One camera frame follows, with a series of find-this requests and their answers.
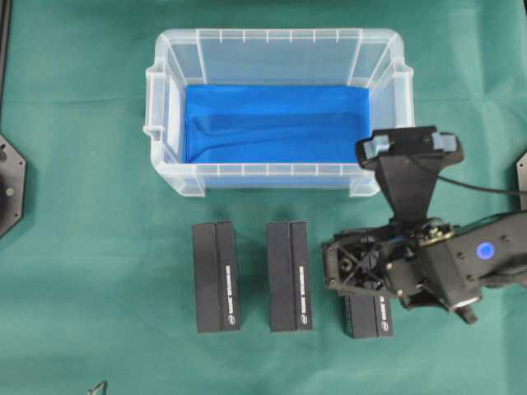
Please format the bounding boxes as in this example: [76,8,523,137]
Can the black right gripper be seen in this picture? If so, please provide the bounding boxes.
[322,217,494,325]

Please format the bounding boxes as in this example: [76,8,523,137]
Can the black RealSense D435i box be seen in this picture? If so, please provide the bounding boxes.
[192,221,241,333]
[342,295,394,339]

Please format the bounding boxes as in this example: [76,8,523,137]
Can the black RealSense D415 box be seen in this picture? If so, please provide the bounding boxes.
[267,221,313,332]

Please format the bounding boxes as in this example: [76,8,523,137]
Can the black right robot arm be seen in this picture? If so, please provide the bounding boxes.
[323,211,526,324]

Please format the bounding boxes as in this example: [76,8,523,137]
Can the clear plastic storage bin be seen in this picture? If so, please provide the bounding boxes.
[143,28,415,198]

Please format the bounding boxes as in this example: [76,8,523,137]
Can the blue liner sheet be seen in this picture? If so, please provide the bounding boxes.
[183,86,371,164]

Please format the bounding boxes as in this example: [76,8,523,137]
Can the black cable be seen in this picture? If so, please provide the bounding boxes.
[436,174,527,197]

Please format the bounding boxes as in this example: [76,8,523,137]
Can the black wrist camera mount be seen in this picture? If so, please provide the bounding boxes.
[355,126,464,228]

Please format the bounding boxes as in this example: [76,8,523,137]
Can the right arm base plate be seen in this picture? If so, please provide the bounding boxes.
[516,152,527,228]

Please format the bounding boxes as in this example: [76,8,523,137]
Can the small metal bracket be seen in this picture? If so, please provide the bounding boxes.
[86,380,108,395]

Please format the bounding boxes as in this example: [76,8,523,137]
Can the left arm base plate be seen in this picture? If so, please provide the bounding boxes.
[0,135,26,236]

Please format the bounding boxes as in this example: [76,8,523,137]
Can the black frame rail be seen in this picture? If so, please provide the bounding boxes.
[0,0,13,101]

